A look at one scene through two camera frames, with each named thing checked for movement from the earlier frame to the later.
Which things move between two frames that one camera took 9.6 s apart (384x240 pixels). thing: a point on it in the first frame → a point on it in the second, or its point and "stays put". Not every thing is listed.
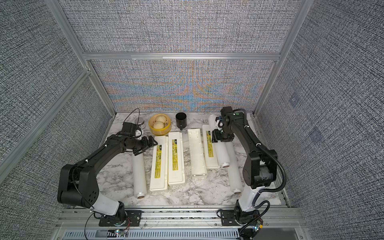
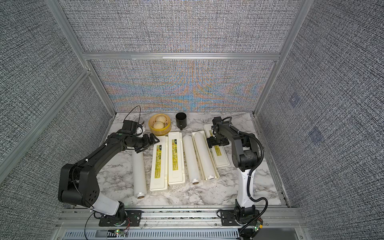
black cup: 181,120 stays put
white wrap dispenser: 159,174 stays put
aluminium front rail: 277,223 stays put
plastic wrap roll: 233,168 → 191,160
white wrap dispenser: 197,156 → 209,158
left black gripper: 146,144 stays put
